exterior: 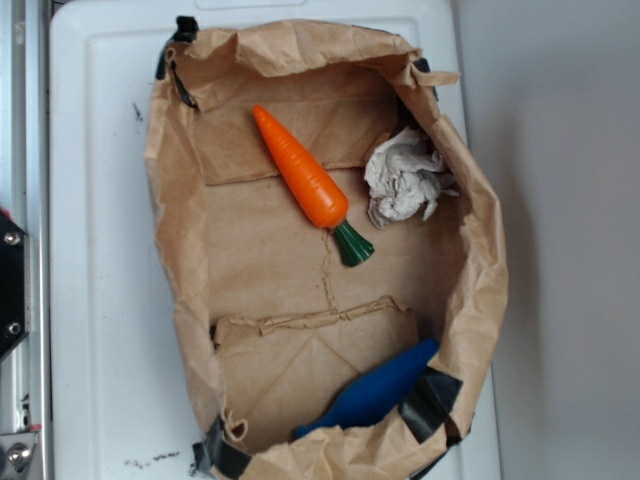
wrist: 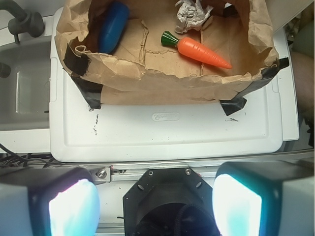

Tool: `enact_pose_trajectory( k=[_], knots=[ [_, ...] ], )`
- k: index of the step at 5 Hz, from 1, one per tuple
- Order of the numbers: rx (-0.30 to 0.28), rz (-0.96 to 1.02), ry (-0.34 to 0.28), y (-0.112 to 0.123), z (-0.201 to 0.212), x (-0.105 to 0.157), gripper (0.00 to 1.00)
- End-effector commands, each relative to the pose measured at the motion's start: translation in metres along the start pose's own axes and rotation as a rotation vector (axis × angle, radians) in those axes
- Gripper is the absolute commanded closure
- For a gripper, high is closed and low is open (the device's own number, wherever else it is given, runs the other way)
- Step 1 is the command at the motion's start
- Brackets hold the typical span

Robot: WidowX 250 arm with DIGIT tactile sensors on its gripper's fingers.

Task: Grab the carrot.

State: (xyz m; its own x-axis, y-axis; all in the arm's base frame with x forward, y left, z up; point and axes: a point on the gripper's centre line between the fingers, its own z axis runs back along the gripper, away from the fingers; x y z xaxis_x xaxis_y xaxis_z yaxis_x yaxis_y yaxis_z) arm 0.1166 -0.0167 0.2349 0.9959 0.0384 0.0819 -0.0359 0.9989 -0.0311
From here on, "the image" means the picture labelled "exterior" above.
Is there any orange toy carrot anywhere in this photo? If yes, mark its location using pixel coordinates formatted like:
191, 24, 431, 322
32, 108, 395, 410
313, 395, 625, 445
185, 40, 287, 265
252, 105, 374, 267

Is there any brown paper bag tray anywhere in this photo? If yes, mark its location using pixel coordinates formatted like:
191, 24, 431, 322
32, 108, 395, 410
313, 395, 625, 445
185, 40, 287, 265
145, 17, 508, 479

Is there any crumpled white paper ball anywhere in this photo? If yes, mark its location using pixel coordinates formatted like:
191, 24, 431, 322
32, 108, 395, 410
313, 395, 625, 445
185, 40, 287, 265
364, 128, 459, 229

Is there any blue plastic toy cone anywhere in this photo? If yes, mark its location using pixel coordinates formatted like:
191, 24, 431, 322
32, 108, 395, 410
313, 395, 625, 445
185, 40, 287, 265
294, 338, 440, 439

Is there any white plastic bin lid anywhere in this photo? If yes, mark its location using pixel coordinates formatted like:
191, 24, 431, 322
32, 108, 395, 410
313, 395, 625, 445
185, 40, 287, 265
48, 0, 503, 480

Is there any black metal bracket plate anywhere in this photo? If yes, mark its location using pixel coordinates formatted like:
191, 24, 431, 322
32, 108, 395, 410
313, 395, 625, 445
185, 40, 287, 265
0, 208, 30, 362

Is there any aluminium frame rail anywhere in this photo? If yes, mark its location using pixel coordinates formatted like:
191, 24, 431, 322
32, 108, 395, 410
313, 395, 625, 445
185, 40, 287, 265
1, 1, 54, 479

